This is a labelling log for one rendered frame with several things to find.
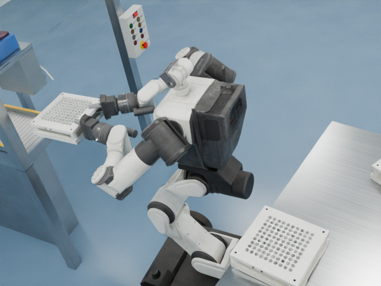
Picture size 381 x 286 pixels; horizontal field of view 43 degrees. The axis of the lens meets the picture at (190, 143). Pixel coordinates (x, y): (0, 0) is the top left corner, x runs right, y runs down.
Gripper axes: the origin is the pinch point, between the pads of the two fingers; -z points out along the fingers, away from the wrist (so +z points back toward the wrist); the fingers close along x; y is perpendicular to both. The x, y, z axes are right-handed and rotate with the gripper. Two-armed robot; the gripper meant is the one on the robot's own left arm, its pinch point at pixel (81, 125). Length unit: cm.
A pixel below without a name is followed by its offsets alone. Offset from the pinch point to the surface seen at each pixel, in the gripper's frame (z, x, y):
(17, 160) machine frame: -31.9, 18.8, -18.5
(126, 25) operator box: -39, -1, 78
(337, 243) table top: 114, 16, 3
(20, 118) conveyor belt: -62, 23, 8
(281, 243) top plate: 100, 9, -10
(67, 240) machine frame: -30, 83, -14
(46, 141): -44, 31, 6
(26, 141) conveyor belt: -43.7, 22.4, -3.9
